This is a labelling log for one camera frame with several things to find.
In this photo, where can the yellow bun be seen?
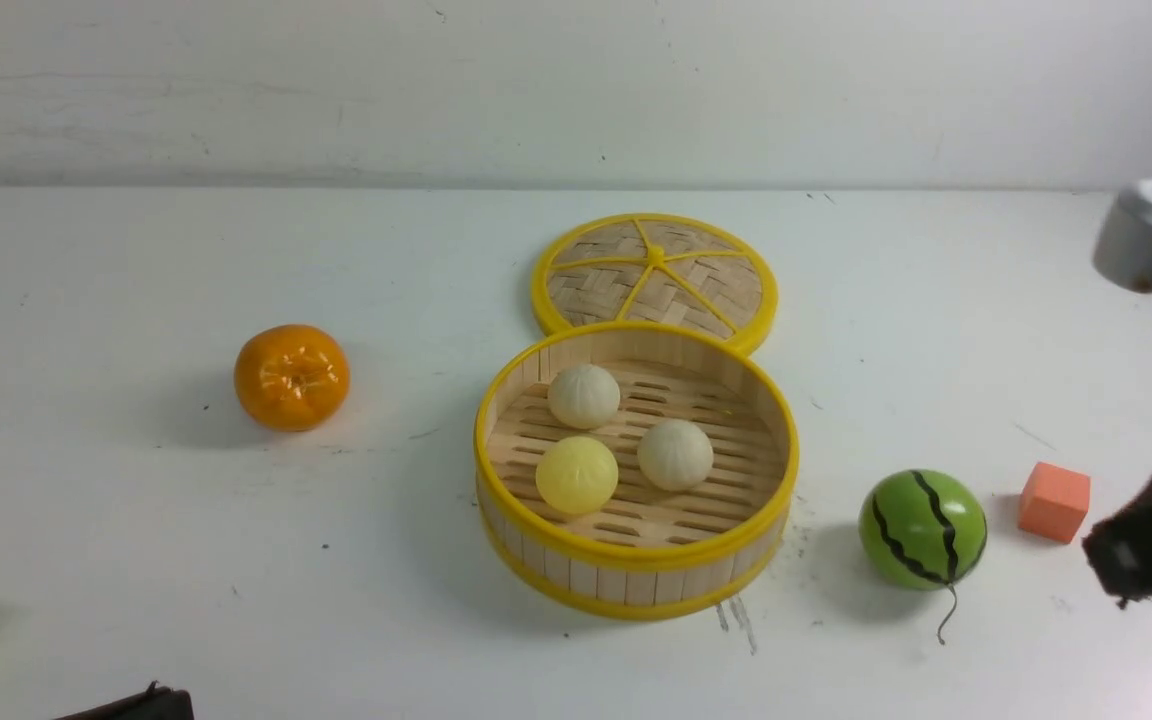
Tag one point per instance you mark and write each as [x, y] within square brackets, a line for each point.
[577, 475]

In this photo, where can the green toy watermelon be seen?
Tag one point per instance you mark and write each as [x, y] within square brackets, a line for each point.
[923, 529]

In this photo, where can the orange foam cube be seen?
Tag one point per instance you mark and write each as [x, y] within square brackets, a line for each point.
[1054, 502]

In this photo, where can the woven bamboo steamer lid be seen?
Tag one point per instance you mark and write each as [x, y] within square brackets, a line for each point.
[660, 268]

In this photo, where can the white bun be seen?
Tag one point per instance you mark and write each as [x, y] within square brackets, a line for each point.
[584, 397]
[675, 455]

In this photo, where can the yellow-rimmed bamboo steamer tray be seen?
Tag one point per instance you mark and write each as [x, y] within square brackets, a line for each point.
[646, 554]

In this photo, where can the orange plastic tangerine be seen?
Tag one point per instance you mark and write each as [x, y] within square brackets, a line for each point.
[291, 377]

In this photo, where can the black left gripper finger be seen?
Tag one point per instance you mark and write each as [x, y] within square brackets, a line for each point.
[157, 702]

